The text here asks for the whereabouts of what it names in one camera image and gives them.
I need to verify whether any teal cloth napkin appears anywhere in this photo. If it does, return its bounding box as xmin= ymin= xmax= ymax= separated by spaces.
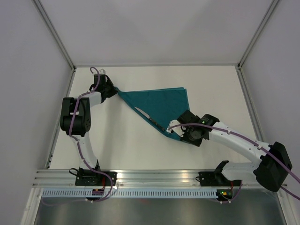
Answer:
xmin=117 ymin=87 xmax=190 ymax=141

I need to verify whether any white slotted cable duct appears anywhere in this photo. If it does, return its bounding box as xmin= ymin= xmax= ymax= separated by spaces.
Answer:
xmin=42 ymin=188 xmax=218 ymax=198

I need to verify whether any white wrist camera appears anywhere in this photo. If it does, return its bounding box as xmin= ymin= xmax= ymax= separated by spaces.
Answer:
xmin=97 ymin=69 xmax=106 ymax=75
xmin=166 ymin=120 xmax=185 ymax=137

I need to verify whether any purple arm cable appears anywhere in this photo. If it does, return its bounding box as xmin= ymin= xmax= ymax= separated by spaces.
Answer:
xmin=167 ymin=123 xmax=300 ymax=201
xmin=42 ymin=67 xmax=118 ymax=207

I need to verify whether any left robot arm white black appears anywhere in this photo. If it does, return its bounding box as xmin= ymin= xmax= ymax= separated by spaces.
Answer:
xmin=60 ymin=73 xmax=118 ymax=186

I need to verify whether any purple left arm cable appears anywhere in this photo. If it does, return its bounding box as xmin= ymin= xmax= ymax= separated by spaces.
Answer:
xmin=42 ymin=67 xmax=118 ymax=207

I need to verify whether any knife with black handle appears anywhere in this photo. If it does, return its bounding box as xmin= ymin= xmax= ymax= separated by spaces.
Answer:
xmin=135 ymin=107 xmax=165 ymax=132

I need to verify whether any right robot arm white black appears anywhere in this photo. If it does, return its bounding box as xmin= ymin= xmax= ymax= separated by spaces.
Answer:
xmin=167 ymin=110 xmax=292 ymax=192

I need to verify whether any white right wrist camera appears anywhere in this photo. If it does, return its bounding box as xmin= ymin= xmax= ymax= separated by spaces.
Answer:
xmin=166 ymin=120 xmax=185 ymax=137

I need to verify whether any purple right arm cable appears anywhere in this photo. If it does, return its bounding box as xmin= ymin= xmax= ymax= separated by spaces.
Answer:
xmin=167 ymin=123 xmax=300 ymax=201

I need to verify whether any aluminium frame rail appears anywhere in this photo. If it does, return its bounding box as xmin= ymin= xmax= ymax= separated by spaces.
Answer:
xmin=32 ymin=170 xmax=288 ymax=188

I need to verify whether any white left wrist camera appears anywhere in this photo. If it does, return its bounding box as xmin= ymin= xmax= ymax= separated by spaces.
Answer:
xmin=97 ymin=69 xmax=106 ymax=75

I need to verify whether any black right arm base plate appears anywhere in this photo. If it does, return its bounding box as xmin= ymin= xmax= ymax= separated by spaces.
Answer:
xmin=195 ymin=171 xmax=241 ymax=187

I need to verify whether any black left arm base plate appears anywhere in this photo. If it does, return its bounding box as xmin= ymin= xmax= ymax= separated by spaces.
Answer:
xmin=75 ymin=170 xmax=117 ymax=187

